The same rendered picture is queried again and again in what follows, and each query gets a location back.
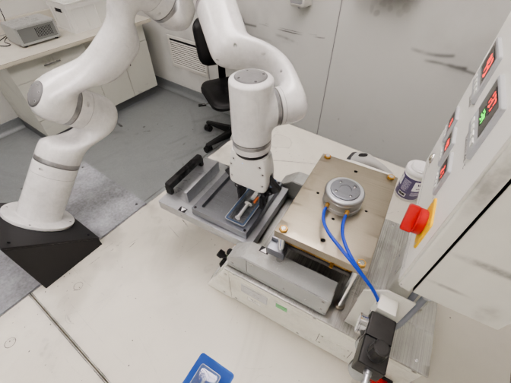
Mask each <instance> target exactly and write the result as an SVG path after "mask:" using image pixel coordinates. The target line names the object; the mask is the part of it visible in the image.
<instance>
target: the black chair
mask: <svg viewBox="0 0 511 383"><path fill-rule="evenodd" d="M192 32H193V36H194V40H195V46H196V50H197V53H198V59H199V60H200V62H201V63H202V64H203V65H207V66H211V65H216V63H215V62H214V60H213V58H212V57H211V54H210V52H209V49H208V45H207V43H206V40H205V36H204V34H203V31H202V27H201V24H200V22H199V19H198V18H196V19H195V21H194V23H193V25H192ZM217 66H218V74H219V78H217V79H213V80H209V81H205V82H204V83H203V84H202V86H201V91H202V94H203V95H204V97H205V99H206V100H207V101H208V103H202V104H199V105H198V107H200V106H206V105H207V104H210V106H211V108H212V109H214V110H216V111H218V112H226V111H230V98H229V87H228V79H229V76H228V77H226V72H225V68H223V67H221V66H219V65H217ZM206 123H207V124H206V125H205V127H204V129H205V130H206V131H212V129H213V127H212V126H214V127H215V128H219V129H220V130H222V131H224V133H222V134H221V135H219V136H217V137H216V138H214V139H213V140H211V141H209V142H208V143H206V146H205V147H204V151H205V153H208V152H209V151H211V150H213V147H212V145H214V144H216V143H219V142H221V141H224V140H227V139H228V138H230V137H231V135H232V130H231V125H228V124H224V123H219V122H213V121H210V120H208V121H207V122H206ZM211 125H212V126H211Z"/></svg>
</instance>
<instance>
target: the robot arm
mask: <svg viewBox="0 0 511 383"><path fill-rule="evenodd" d="M139 11H143V12H144V13H145V14H146V15H147V16H149V17H150V18H151V19H153V20H154V21H156V22H157V23H158V24H159V25H161V26H162V27H164V28H166V29H168V30H171V31H183V30H186V29H187V28H189V26H190V25H191V23H192V21H193V18H194V15H195V11H196V13H197V15H198V19H199V22H200V24H201V27H202V31H203V34H204V36H205V40H206V43H207V45H208V49H209V52H210V54H211V57H212V58H213V60H214V62H215V63H216V64H217V65H219V66H221V67H223V68H229V69H234V70H239V71H236V72H234V73H232V75H231V76H229V79H228V87H229V98H230V119H231V130H232V135H231V137H230V139H231V140H232V141H233V146H232V150H231V154H230V166H228V167H227V168H226V169H225V171H226V173H227V174H228V175H229V176H230V178H231V180H232V181H233V182H235V186H236V187H237V193H238V198H239V199H240V198H241V197H242V195H243V194H244V193H245V191H246V188H250V189H252V190H254V191H256V192H260V194H261V196H260V197H259V207H260V208H262V207H263V206H264V204H267V203H268V196H270V195H273V194H276V193H278V192H279V191H280V190H281V187H280V186H279V184H278V183H277V182H276V181H275V179H274V163H273V157H272V153H271V133H272V130H273V129H274V128H275V127H277V126H280V125H286V124H290V123H294V122H298V121H300V120H301V119H303V117H304V116H305V115H306V112H307V99H306V94H305V92H304V89H303V86H302V84H301V82H300V79H299V77H298V75H297V73H296V71H295V69H294V67H293V65H292V64H291V62H290V60H289V59H288V58H287V57H286V55H285V54H284V53H282V52H281V51H280V50H279V49H277V48H275V47H274V46H273V45H271V44H269V43H267V42H265V41H263V40H261V39H258V38H256V37H254V36H251V35H249V34H248V33H247V31H246V27H245V25H244V23H243V19H242V16H241V13H240V10H239V7H238V4H237V3H236V0H106V18H105V21H104V22H103V25H102V27H101V28H100V30H99V32H98V33H97V35H96V36H95V37H94V39H93V41H92V43H91V44H90V45H89V46H88V48H87V49H86V50H85V51H84V53H83V54H81V55H80V56H79V57H77V58H76V59H74V60H72V61H70V62H68V63H66V64H64V65H61V66H59V67H58V68H54V69H53V70H51V71H48V72H46V73H45V74H43V75H42V76H40V77H39V78H37V79H36V80H35V81H34V82H33V84H31V86H30V89H29V91H28V93H27V101H28V104H29V107H30V108H31V110H32V111H33V112H34V113H35V114H37V115H38V116H39V117H41V118H43V119H45V120H48V121H51V122H55V123H59V124H62V125H67V126H70V127H73V128H72V129H71V130H69V131H67V132H64V133H61V134H58V135H51V136H46V137H44V138H41V139H39V141H38V143H37V144H36V148H35V151H34V153H33V157H32V160H31V162H30V167H29V169H28V172H27V177H26V179H25V182H24V186H23V189H22V192H21V196H20V198H19V201H16V202H11V203H8V204H5V205H3V206H2V207H1V208H0V217H1V218H2V219H3V220H5V221H6V222H8V223H10V224H12V225H15V226H18V227H21V228H24V229H30V230H36V231H43V232H55V231H62V230H65V229H68V228H70V227H72V226H73V224H74V222H75V219H74V217H73V216H72V215H71V214H70V213H69V212H68V211H66V210H65V209H66V206H67V203H68V199H69V197H70V194H71V190H72V189H73V186H74V183H75V180H76V177H77V174H78V170H79V168H80V165H81V161H82V159H83V157H84V155H85V153H86V152H87V150H88V149H89V148H91V147H92V146H93V145H95V144H96V143H97V142H99V141H101V140H102V139H104V138H105V137H106V136H107V135H109V134H110V133H111V132H112V131H113V129H114V128H115V127H116V123H117V119H118V112H117V109H116V107H115V105H114V104H113V102H112V101H110V100H109V99H107V98H106V97H104V96H102V95H99V94H98V93H94V92H92V91H90V90H87V89H89V88H91V87H96V86H100V85H103V84H108V83H110V82H112V81H114V80H115V79H117V78H118V77H119V76H120V75H122V74H123V73H124V71H125V70H126V69H127V68H128V67H129V66H130V64H131V63H132V61H133V60H134V59H135V57H136V55H137V54H138V51H139V47H140V42H139V37H138V32H137V29H136V26H135V15H136V14H137V13H138V12H139ZM269 185H270V186H271V187H272V188H270V187H269Z"/></svg>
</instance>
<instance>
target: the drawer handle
mask: <svg viewBox="0 0 511 383"><path fill-rule="evenodd" d="M197 165H199V166H203V165H204V163H203V158H202V156H201V155H200V154H196V155H195V156H194V157H193V158H192V159H191V160H190V161H189V162H188V163H187V164H186V165H184V166H183V167H182V168H181V169H180V170H179V171H178V172H176V173H175V174H174V175H173V176H172V177H171V178H170V179H168V180H167V181H166V182H165V189H166V191H167V193H169V194H171V195H172V194H174V190H173V188H174V187H175V186H176V185H177V184H179V183H180V182H181V181H182V180H183V179H184V178H185V177H186V176H187V175H188V174H189V173H190V172H191V171H193V169H194V168H196V167H197Z"/></svg>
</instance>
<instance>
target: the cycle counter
mask: <svg viewBox="0 0 511 383"><path fill-rule="evenodd" d="M494 59H495V58H494V47H493V48H492V50H491V51H490V53H489V55H488V57H487V58H486V60H485V62H484V64H483V65H482V75H481V80H482V79H483V78H484V76H485V75H486V73H487V71H488V69H489V67H490V66H491V64H492V62H493V61H494Z"/></svg>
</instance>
